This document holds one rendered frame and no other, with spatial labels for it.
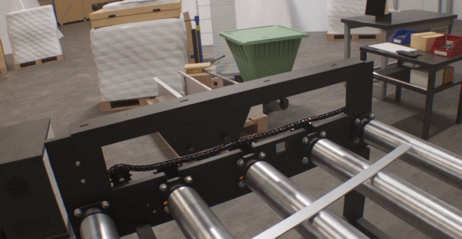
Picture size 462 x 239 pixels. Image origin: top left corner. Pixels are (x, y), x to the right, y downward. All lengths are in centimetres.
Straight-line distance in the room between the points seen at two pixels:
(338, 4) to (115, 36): 490
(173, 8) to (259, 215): 279
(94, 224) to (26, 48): 820
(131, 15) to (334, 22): 470
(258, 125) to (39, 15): 681
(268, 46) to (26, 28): 653
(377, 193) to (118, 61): 385
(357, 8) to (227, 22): 370
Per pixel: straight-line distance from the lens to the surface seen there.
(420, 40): 378
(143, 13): 449
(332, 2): 788
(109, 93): 474
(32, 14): 910
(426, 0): 1269
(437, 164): 143
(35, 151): 195
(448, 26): 547
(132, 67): 460
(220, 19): 490
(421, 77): 353
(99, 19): 460
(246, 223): 247
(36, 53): 917
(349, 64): 154
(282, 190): 116
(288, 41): 385
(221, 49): 497
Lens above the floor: 157
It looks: 20 degrees down
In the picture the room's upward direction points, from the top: 5 degrees counter-clockwise
